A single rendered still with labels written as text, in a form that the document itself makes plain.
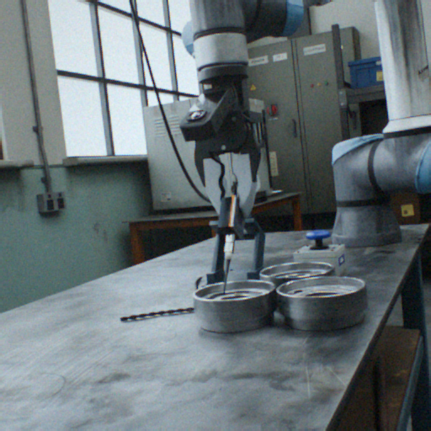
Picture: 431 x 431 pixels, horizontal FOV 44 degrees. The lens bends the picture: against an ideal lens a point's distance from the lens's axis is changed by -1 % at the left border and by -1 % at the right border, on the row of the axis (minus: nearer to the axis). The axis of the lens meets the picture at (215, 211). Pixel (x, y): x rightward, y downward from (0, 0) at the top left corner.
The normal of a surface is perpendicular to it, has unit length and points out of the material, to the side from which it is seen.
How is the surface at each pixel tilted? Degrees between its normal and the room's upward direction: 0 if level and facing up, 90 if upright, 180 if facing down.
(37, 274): 90
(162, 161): 90
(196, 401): 0
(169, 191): 90
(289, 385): 0
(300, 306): 90
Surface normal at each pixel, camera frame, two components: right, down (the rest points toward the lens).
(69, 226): 0.89, -0.07
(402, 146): -0.63, 0.18
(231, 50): 0.37, 0.02
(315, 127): -0.43, 0.11
